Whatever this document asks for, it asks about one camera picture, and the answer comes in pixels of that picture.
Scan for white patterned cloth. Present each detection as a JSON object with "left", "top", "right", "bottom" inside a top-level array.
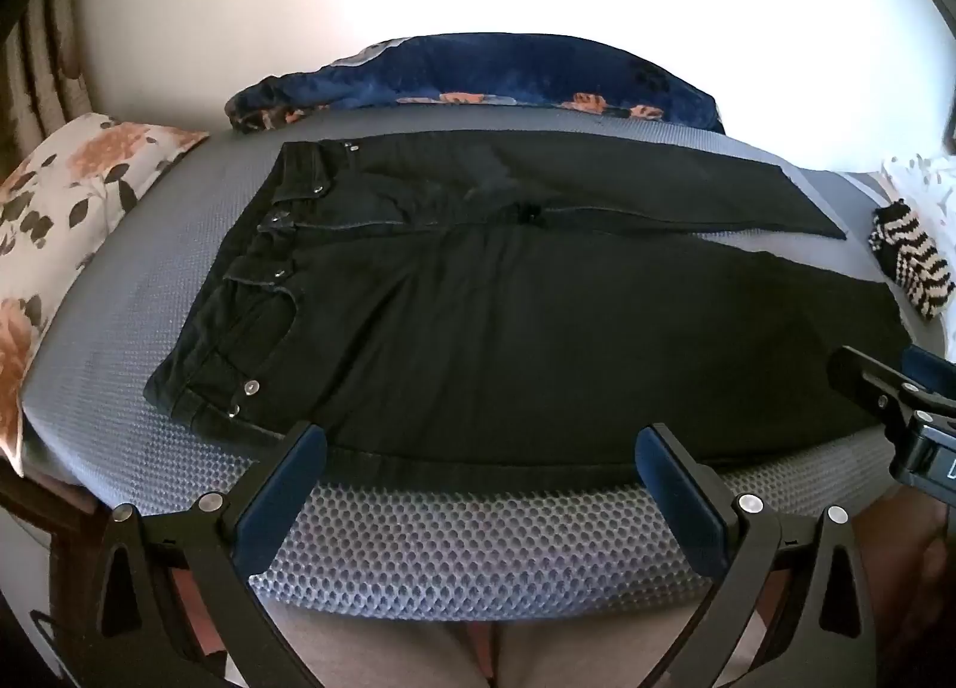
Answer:
[{"left": 877, "top": 152, "right": 956, "bottom": 226}]

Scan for wooden bed frame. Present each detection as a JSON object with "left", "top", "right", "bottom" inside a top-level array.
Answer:
[{"left": 0, "top": 460, "right": 102, "bottom": 562}]

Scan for person's left leg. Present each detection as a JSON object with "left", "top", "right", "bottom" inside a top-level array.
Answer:
[{"left": 265, "top": 587, "right": 490, "bottom": 688}]

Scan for striped knitted sock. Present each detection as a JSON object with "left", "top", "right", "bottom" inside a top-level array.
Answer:
[{"left": 868, "top": 204, "right": 955, "bottom": 322}]

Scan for grey mesh mattress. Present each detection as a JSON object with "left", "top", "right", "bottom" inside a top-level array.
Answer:
[{"left": 19, "top": 98, "right": 956, "bottom": 622}]

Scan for blue floral blanket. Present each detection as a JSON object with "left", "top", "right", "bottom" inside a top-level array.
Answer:
[{"left": 224, "top": 31, "right": 727, "bottom": 137}]

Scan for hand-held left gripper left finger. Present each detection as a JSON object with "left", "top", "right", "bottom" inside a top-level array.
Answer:
[{"left": 82, "top": 421, "right": 330, "bottom": 688}]

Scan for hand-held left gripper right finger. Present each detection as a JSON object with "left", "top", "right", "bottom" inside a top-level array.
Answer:
[{"left": 633, "top": 421, "right": 878, "bottom": 688}]

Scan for person's right forearm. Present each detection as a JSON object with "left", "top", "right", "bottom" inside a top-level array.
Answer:
[{"left": 859, "top": 486, "right": 956, "bottom": 688}]

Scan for person's right leg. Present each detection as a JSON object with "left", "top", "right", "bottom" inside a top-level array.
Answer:
[{"left": 493, "top": 583, "right": 707, "bottom": 688}]

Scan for person's leg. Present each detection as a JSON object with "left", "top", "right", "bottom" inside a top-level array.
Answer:
[
  {"left": 265, "top": 587, "right": 490, "bottom": 688},
  {"left": 493, "top": 583, "right": 707, "bottom": 688}
]

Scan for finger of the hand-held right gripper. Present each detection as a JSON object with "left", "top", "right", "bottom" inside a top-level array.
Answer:
[
  {"left": 900, "top": 346, "right": 956, "bottom": 398},
  {"left": 828, "top": 346, "right": 920, "bottom": 429}
]

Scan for white floral pillow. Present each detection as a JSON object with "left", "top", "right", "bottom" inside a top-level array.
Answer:
[{"left": 0, "top": 113, "right": 210, "bottom": 465}]

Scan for black pants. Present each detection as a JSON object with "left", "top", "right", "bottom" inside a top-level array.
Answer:
[{"left": 143, "top": 130, "right": 916, "bottom": 472}]

